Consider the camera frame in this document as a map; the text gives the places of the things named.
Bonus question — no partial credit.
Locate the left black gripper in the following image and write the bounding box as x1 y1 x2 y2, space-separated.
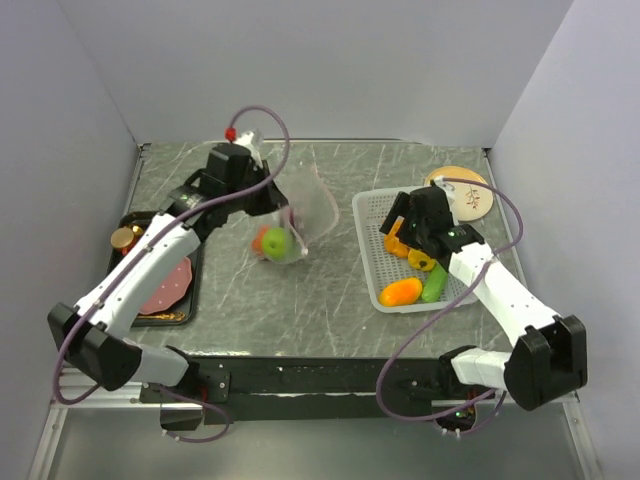
226 160 289 217

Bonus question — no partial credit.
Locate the orange fried food piece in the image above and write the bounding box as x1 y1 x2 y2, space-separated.
383 218 410 258

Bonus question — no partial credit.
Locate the yellow bell pepper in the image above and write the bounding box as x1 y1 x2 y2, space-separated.
407 249 436 272

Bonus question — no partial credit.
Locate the orange pumpkin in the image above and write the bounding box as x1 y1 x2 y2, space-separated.
251 225 270 258

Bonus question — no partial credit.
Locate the green apple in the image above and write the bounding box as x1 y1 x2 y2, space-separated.
260 227 293 261

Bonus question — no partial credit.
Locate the clear zip top bag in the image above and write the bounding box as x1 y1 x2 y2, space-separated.
256 165 339 264

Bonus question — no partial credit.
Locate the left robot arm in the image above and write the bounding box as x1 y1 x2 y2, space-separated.
47 136 288 402

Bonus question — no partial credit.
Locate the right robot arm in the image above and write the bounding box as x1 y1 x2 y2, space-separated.
380 183 588 411

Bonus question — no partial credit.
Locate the white plastic basket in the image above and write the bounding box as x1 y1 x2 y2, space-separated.
351 187 481 315

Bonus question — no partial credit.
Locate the beige round plate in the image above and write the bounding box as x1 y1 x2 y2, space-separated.
424 166 494 223

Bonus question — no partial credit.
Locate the green cucumber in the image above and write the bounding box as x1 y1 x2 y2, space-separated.
421 263 448 303

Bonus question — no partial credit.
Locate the orange mango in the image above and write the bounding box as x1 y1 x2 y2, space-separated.
378 277 423 308

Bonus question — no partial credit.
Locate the gold cup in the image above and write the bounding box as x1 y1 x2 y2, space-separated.
110 226 137 256

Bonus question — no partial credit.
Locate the pink plate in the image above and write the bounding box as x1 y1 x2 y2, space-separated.
139 257 193 315

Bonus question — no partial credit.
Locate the gold fork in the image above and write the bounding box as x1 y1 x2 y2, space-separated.
139 311 186 322

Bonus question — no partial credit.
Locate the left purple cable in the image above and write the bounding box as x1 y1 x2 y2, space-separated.
51 104 291 444

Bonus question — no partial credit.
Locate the purple cable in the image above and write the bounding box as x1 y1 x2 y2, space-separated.
51 104 291 444
375 177 524 436

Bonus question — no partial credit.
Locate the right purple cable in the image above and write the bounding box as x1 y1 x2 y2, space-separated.
375 177 524 436

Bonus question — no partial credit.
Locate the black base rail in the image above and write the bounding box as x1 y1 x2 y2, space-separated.
74 349 506 424

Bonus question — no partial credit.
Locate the aluminium rail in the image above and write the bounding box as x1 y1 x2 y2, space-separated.
27 364 151 480

